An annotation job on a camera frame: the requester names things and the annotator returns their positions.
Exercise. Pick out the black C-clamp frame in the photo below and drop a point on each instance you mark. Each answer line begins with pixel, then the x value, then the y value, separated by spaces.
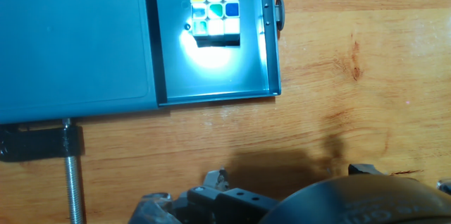
pixel 38 143

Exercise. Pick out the teal metal drawer cabinet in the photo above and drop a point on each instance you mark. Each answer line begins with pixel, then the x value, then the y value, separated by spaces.
pixel 70 41

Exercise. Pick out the steel clamp screw with T-bar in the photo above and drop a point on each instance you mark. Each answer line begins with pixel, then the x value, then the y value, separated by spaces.
pixel 73 188

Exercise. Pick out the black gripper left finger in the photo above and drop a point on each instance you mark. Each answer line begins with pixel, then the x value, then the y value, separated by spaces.
pixel 239 199

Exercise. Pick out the white-faced puzzle cube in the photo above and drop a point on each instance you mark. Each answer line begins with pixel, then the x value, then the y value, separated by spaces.
pixel 215 12

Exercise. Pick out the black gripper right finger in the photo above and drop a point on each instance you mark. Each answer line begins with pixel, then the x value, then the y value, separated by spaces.
pixel 364 169

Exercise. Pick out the glossy wooden board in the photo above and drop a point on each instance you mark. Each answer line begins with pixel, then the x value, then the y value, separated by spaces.
pixel 334 93

